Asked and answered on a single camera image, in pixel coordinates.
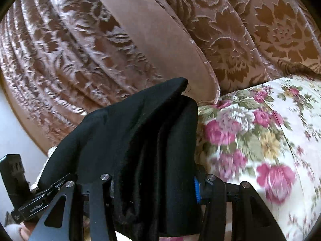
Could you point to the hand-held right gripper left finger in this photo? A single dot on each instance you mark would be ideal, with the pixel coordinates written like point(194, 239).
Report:
point(100, 195)

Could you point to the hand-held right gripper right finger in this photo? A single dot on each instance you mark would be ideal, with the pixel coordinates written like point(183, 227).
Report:
point(197, 189)

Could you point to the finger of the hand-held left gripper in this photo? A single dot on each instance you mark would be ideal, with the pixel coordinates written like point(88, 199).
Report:
point(52, 184)

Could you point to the black pants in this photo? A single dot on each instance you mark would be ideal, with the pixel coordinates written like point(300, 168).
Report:
point(140, 143)

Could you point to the person's left hand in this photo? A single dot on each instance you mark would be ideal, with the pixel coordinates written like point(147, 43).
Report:
point(27, 234)

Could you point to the floral bedsheet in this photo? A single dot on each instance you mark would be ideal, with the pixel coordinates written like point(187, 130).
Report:
point(250, 135)

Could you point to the brown damask patterned fabric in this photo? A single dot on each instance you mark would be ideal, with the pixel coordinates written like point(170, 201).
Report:
point(62, 55)

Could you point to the plain brown cushion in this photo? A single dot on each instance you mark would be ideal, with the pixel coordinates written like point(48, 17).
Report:
point(155, 30)

